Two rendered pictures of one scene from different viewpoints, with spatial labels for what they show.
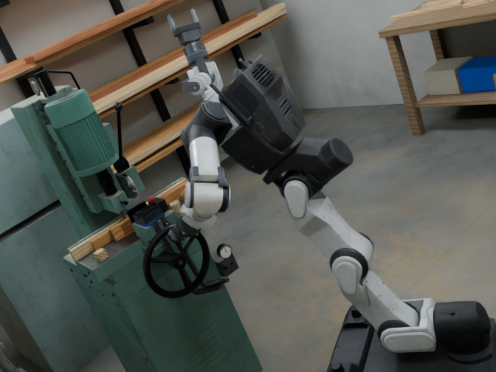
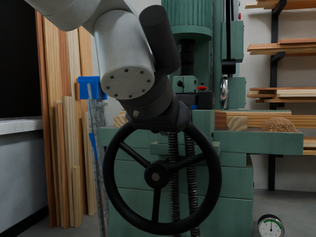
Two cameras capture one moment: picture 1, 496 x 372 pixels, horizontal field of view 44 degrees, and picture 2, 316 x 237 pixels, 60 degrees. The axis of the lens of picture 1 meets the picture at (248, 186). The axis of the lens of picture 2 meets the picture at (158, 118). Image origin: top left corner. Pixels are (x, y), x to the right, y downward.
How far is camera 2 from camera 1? 1.93 m
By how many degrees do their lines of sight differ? 49
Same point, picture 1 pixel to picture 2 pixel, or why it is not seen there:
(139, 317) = (118, 217)
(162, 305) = not seen: hidden behind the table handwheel
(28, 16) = (301, 27)
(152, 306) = not seen: hidden behind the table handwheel
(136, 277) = (138, 170)
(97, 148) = (182, 6)
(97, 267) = (103, 128)
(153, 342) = not seen: outside the picture
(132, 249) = (148, 135)
